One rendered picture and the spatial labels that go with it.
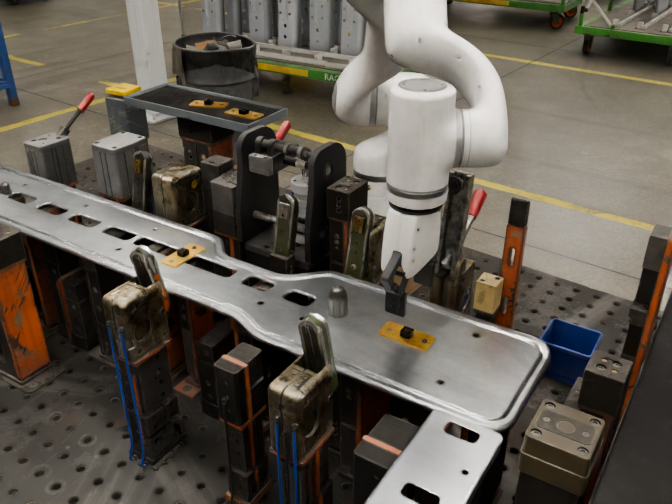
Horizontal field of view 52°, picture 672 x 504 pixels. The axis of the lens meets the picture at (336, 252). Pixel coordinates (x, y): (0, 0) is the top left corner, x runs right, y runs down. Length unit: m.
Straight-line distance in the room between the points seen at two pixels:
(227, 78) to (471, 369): 3.26
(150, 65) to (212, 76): 1.17
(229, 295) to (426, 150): 0.46
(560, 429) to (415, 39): 0.53
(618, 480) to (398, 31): 0.62
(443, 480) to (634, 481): 0.21
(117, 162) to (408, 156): 0.82
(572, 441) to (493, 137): 0.38
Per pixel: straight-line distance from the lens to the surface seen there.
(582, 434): 0.88
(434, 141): 0.88
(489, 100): 0.92
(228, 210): 1.41
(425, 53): 0.97
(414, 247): 0.94
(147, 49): 5.16
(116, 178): 1.57
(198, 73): 4.11
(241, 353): 1.07
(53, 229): 1.49
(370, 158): 1.59
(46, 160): 1.78
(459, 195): 1.11
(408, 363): 1.03
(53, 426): 1.46
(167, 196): 1.46
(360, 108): 1.53
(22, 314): 1.51
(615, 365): 0.97
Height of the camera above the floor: 1.64
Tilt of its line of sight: 30 degrees down
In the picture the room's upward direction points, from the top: straight up
